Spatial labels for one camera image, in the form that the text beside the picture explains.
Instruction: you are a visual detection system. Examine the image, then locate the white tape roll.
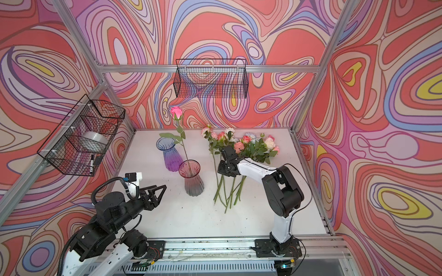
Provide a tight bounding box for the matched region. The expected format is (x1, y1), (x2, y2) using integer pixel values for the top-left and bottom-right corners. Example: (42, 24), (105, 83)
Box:
(82, 131), (108, 144)

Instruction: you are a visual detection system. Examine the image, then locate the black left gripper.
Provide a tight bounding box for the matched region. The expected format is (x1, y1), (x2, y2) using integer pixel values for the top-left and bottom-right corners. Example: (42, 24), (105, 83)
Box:
(109, 184), (166, 233)

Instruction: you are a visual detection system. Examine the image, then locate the black wire basket back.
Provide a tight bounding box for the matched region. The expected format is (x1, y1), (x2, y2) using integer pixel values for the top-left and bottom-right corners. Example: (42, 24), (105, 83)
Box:
(173, 58), (249, 99)

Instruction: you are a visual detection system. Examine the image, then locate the bright pink rose stem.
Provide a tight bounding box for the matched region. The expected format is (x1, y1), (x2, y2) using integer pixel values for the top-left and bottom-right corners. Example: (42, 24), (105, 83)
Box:
(160, 106), (188, 161)

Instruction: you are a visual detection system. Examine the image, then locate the black wire basket left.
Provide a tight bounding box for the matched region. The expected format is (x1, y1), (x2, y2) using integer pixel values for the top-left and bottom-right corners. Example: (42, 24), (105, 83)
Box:
(37, 95), (125, 177)

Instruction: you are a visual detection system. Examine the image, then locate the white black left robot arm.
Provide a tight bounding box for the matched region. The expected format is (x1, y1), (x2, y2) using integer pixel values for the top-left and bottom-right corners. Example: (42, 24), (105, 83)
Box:
(57, 177), (167, 276)

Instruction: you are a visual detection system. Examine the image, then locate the aluminium frame post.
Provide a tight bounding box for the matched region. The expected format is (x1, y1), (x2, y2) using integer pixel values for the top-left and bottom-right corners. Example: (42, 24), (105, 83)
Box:
(51, 0), (137, 135)

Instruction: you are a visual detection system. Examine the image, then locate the black wire basket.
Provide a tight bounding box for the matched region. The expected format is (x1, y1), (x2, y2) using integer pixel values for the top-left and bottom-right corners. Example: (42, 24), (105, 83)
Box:
(37, 95), (125, 177)
(173, 58), (249, 99)

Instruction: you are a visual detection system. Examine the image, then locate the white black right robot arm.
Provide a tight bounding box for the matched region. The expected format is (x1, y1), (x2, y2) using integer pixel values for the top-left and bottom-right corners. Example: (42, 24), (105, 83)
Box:
(218, 146), (305, 259)

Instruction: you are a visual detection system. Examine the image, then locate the pink grey glass vase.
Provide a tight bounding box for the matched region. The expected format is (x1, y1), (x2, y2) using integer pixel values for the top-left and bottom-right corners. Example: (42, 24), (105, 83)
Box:
(178, 159), (204, 197)

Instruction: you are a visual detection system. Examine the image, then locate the purple blue glass vase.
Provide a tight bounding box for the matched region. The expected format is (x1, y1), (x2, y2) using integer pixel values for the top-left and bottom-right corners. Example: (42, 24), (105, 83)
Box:
(156, 137), (183, 173)

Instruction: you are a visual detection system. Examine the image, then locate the pink white mixed rose stem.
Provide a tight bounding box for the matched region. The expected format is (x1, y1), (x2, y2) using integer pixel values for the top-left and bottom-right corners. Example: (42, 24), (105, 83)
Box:
(238, 132), (281, 208)

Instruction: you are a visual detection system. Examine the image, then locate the pink spray rose stem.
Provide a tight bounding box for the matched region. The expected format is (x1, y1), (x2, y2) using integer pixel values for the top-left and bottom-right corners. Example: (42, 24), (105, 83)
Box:
(227, 140), (246, 209)

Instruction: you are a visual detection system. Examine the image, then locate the small pink bud rose stem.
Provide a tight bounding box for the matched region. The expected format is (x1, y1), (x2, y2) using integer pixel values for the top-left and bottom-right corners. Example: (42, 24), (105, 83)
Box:
(201, 125), (221, 204)

